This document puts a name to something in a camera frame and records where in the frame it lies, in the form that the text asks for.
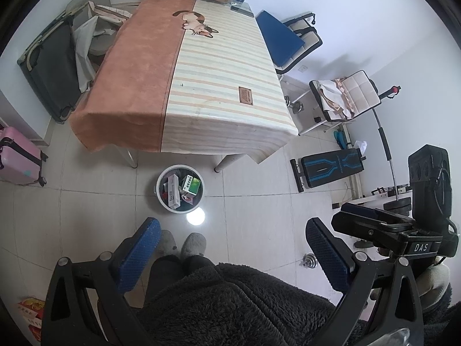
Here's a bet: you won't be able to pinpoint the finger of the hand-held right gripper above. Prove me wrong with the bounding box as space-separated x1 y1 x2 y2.
340 203 415 226
330 212 411 241

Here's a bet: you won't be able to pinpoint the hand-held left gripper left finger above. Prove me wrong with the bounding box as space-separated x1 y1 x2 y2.
41 217 161 346

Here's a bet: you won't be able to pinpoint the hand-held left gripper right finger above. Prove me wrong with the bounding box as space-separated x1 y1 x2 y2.
305 217 425 346

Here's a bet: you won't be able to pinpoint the white round waste bin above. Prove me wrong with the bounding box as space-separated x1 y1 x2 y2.
155 165 206 216

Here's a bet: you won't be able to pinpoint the red and white carton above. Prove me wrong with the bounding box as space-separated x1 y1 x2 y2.
167 174 181 208

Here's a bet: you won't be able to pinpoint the green and white box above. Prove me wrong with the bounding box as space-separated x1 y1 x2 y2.
180 175 202 195

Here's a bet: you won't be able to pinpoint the person's right forearm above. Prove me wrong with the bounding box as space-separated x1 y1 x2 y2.
418 263 461 346

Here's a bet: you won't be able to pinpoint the black weight plates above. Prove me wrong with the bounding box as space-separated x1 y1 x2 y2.
383 196 413 213

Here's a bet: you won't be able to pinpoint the grey fuzzy slipper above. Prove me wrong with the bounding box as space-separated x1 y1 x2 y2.
158 230 177 258
181 233 207 260

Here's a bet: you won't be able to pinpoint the person's left leg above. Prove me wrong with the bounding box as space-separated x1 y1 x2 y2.
146 255 184 296

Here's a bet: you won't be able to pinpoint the curved exercise bar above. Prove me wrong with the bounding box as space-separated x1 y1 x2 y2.
371 86 402 202

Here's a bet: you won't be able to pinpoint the black and blue weight bench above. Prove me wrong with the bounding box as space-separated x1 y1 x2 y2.
290 148 366 193

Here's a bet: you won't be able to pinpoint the black bin liner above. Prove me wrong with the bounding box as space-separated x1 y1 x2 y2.
158 168 204 211

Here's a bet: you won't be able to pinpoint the white quilted chair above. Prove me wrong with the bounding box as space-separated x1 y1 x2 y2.
309 70 380 136

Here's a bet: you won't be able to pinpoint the beige cloth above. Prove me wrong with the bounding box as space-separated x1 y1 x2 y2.
319 78 357 119

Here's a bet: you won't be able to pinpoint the white-legged table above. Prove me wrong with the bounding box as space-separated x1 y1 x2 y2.
122 148 240 174

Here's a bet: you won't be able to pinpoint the red printed box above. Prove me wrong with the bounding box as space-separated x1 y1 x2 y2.
16 296 47 339

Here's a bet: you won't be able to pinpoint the chrome dumbbell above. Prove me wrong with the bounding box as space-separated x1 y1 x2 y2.
284 95 305 114

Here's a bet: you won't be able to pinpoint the pink suitcase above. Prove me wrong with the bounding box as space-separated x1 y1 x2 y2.
0 126 49 187

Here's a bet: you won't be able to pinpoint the white cabinet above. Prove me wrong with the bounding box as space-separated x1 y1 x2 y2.
0 90 53 146

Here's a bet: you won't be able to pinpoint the table with striped tablecloth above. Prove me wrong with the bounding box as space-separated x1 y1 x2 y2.
69 0 299 164

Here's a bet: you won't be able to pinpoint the blue cushion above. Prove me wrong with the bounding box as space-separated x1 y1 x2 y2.
255 10 306 70

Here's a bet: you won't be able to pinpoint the dark folding cot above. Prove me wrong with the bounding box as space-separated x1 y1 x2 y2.
17 9 85 125

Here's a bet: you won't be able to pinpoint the white cloth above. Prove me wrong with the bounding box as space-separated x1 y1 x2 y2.
74 16 105 92

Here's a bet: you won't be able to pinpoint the striped cloth bag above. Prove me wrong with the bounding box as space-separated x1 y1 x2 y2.
90 3 134 29

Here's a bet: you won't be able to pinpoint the grey chair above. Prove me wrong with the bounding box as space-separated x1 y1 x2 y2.
65 0 141 56

